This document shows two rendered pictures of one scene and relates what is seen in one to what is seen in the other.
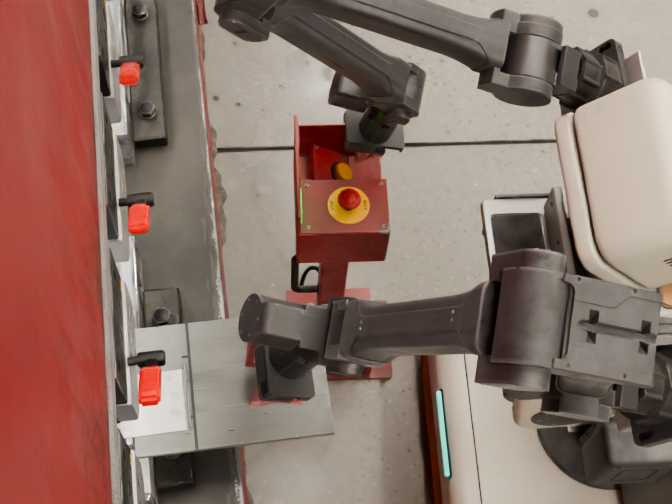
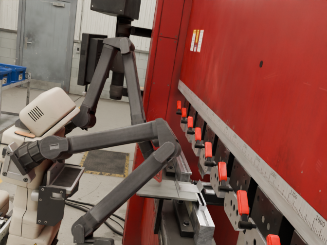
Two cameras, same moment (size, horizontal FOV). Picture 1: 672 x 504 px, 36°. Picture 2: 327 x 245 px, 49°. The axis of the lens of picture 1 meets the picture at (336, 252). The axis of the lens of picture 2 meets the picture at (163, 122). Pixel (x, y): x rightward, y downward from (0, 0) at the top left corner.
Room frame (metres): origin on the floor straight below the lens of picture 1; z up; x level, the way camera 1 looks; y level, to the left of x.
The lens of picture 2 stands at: (1.93, 0.23, 1.65)
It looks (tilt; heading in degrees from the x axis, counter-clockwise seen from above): 13 degrees down; 186
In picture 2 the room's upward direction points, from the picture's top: 9 degrees clockwise
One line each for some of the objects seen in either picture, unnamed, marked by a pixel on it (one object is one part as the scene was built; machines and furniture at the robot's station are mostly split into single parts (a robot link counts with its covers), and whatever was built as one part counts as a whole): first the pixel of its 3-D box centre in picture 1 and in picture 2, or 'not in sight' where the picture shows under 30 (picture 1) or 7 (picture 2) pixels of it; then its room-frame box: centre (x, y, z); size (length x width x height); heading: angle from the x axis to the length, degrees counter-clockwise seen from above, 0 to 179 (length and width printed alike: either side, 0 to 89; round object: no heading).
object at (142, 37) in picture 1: (145, 67); not in sight; (1.01, 0.35, 0.89); 0.30 x 0.05 x 0.03; 13
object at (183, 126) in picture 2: not in sight; (191, 115); (0.00, 0.17, 1.26); 0.15 x 0.09 x 0.17; 13
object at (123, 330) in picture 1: (88, 342); (206, 135); (0.38, 0.26, 1.26); 0.15 x 0.09 x 0.17; 13
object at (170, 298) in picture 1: (168, 385); (182, 216); (0.46, 0.22, 0.89); 0.30 x 0.05 x 0.03; 13
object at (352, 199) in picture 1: (349, 202); not in sight; (0.85, -0.01, 0.79); 0.04 x 0.04 x 0.04
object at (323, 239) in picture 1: (340, 190); not in sight; (0.89, 0.00, 0.75); 0.20 x 0.16 x 0.18; 8
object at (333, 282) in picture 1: (332, 274); not in sight; (0.89, 0.00, 0.39); 0.05 x 0.05 x 0.54; 8
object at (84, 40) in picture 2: not in sight; (97, 59); (-0.66, -0.61, 1.42); 0.45 x 0.12 x 0.36; 1
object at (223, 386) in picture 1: (229, 381); (165, 188); (0.44, 0.13, 1.00); 0.26 x 0.18 x 0.01; 103
